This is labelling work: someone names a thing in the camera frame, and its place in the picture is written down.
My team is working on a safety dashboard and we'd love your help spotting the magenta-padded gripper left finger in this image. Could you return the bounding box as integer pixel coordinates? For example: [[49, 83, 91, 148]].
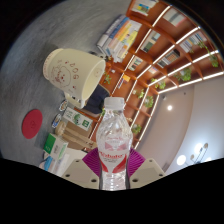
[[61, 147, 102, 190]]

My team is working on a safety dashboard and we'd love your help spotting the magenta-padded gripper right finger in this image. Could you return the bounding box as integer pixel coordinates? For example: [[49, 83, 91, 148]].
[[127, 147, 167, 190]]

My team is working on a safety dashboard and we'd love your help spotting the clear water bottle red label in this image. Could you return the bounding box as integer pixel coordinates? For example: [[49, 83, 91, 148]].
[[95, 96, 134, 192]]

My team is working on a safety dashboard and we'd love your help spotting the branched ceiling lamp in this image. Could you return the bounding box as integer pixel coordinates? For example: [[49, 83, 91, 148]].
[[175, 142, 215, 167]]

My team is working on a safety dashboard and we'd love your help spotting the tall green white carton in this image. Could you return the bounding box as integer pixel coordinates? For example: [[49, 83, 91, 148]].
[[62, 106, 95, 132]]

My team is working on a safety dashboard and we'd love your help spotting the small round printed badge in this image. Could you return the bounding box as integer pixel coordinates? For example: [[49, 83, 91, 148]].
[[51, 113, 63, 129], [59, 100, 69, 112]]

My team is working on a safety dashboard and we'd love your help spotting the flat round red coaster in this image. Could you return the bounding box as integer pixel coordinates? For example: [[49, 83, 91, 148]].
[[21, 108, 44, 140]]

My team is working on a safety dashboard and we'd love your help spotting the dark blue chair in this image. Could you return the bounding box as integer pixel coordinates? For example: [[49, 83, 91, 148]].
[[81, 84, 111, 115]]

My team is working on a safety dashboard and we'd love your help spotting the cream printed mug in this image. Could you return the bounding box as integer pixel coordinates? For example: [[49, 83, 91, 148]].
[[42, 48, 107, 110]]

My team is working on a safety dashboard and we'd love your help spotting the wooden wall shelf unit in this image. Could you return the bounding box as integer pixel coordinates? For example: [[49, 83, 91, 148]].
[[89, 0, 224, 151]]

